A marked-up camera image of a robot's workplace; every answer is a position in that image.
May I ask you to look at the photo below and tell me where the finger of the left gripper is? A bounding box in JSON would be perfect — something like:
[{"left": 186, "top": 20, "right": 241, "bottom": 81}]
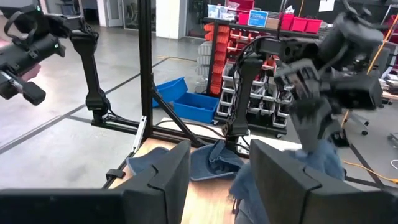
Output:
[
  {"left": 290, "top": 98, "right": 335, "bottom": 152},
  {"left": 329, "top": 122, "right": 351, "bottom": 149}
]

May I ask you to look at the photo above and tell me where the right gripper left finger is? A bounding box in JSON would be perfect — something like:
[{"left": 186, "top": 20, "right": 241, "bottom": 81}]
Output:
[{"left": 123, "top": 139, "right": 192, "bottom": 224}]

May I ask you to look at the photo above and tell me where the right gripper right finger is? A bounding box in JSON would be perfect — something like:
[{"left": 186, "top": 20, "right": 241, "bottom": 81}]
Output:
[{"left": 250, "top": 139, "right": 398, "bottom": 224}]

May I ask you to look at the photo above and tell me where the dark blue denim cap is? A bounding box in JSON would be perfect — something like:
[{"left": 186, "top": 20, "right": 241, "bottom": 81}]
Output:
[
  {"left": 229, "top": 139, "right": 346, "bottom": 224},
  {"left": 190, "top": 139, "right": 247, "bottom": 182},
  {"left": 126, "top": 146, "right": 170, "bottom": 177}
]

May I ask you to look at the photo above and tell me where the office chair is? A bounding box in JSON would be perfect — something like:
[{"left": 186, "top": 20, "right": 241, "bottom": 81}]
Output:
[{"left": 341, "top": 108, "right": 371, "bottom": 136}]

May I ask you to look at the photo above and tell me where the red plastic bin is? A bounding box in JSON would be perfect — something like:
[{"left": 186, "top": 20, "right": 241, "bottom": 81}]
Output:
[
  {"left": 279, "top": 12, "right": 295, "bottom": 31},
  {"left": 290, "top": 16, "right": 309, "bottom": 33},
  {"left": 304, "top": 18, "right": 325, "bottom": 35}
]

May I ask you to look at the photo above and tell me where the blue sign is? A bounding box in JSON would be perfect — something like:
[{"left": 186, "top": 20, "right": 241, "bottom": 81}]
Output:
[{"left": 247, "top": 9, "right": 269, "bottom": 29}]

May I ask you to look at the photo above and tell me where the white paper sign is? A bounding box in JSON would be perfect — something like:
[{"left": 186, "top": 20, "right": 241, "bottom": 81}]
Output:
[{"left": 318, "top": 0, "right": 335, "bottom": 13}]

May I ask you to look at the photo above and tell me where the blue plastic bin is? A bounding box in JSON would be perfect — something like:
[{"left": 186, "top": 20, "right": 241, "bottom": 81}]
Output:
[
  {"left": 173, "top": 91, "right": 220, "bottom": 124},
  {"left": 152, "top": 77, "right": 189, "bottom": 108}
]

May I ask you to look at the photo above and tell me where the orange bin stack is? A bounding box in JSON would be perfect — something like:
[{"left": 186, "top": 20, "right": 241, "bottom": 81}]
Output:
[{"left": 203, "top": 22, "right": 230, "bottom": 96}]

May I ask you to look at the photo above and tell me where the yellow extension cable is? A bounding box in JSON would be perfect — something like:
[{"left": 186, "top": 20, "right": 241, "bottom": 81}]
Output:
[{"left": 341, "top": 159, "right": 398, "bottom": 185}]

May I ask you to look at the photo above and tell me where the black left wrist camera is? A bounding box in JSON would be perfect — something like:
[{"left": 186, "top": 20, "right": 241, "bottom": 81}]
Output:
[{"left": 329, "top": 73, "right": 384, "bottom": 110}]

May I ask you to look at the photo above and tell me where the yellow cable with black end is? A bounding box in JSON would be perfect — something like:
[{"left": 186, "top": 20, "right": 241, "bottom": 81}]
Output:
[{"left": 366, "top": 21, "right": 398, "bottom": 76}]

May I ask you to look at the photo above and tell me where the black aluminium frame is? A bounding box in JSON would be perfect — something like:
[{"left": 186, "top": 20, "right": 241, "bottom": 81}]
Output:
[{"left": 90, "top": 0, "right": 398, "bottom": 191}]

